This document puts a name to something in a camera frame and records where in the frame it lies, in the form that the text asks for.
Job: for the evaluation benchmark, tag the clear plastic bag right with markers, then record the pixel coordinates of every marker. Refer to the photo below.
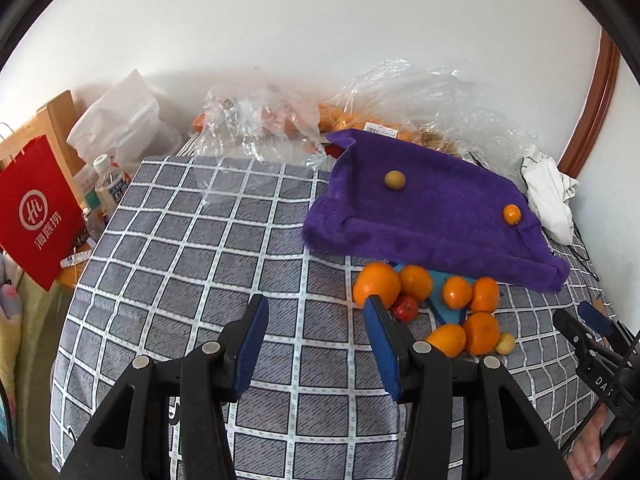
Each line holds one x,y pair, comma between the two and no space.
433,109

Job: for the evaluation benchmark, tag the white crumpled cloth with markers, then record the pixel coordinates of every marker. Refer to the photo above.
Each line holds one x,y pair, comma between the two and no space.
549,192

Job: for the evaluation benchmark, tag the clear plastic bag left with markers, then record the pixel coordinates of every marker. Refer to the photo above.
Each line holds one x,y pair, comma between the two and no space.
258,121

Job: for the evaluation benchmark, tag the person's right hand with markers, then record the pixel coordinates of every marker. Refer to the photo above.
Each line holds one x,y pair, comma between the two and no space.
586,459

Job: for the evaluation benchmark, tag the red paper bag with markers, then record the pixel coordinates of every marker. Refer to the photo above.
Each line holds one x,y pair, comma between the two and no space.
40,216

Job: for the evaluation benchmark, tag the grey checked bedsheet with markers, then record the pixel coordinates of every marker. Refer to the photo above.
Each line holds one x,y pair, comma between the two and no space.
191,241

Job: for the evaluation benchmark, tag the orange mandarin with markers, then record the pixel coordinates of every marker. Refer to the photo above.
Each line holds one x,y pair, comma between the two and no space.
416,282
457,292
450,339
482,333
485,295

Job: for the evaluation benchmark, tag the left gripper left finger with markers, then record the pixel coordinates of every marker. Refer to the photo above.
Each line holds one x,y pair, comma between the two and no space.
127,437

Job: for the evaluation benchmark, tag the small green-yellow fruit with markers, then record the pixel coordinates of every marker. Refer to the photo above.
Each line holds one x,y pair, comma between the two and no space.
395,180

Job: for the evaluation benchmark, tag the small red fruit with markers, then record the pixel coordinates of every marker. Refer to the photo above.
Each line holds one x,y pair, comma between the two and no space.
405,309

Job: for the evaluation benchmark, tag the large orange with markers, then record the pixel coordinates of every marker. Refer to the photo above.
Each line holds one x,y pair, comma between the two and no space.
377,279

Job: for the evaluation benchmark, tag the white plastic bag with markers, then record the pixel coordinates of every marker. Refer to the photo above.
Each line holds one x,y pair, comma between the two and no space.
125,124

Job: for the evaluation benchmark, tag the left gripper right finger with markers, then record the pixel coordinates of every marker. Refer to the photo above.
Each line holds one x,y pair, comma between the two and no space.
504,437

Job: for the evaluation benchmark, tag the plastic water bottle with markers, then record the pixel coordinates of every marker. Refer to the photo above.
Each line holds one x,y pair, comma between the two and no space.
111,184

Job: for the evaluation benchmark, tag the purple towel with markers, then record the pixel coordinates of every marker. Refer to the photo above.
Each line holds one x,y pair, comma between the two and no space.
447,218

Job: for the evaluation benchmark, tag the yellow-green round fruit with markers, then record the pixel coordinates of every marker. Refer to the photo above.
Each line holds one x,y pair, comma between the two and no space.
505,345

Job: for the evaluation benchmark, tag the small orange kumquat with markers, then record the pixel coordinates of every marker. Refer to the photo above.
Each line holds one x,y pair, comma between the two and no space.
512,214

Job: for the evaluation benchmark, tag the brown cardboard box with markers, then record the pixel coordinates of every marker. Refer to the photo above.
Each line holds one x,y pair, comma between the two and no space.
54,121

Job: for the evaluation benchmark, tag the clear plastic bag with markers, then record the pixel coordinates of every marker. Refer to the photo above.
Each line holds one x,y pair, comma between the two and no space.
258,121
433,109

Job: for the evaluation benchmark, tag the wooden door frame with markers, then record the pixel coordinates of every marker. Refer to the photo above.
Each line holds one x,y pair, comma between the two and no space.
597,103

